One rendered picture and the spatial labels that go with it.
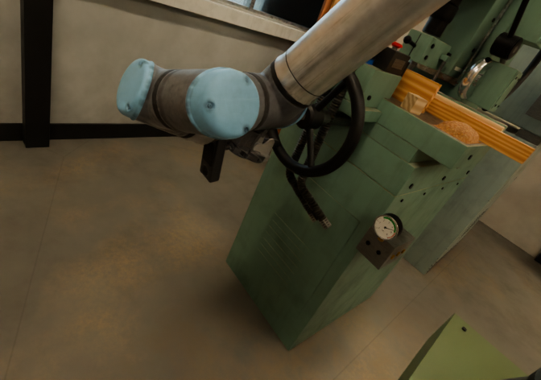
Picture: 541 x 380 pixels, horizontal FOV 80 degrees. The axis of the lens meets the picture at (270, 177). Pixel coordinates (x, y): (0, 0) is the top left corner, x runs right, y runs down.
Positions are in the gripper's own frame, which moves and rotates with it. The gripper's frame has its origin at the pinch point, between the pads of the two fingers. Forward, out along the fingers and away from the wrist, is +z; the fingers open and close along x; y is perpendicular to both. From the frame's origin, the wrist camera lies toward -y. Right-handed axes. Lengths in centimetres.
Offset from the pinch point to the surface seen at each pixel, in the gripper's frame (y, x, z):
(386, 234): 2.6, -28.4, 19.4
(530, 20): 68, -16, 38
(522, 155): 35, -37, 30
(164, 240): -63, 40, 29
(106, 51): -18, 124, 9
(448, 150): 26.0, -27.1, 17.5
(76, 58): -27, 123, -1
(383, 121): 24.2, -10.1, 18.2
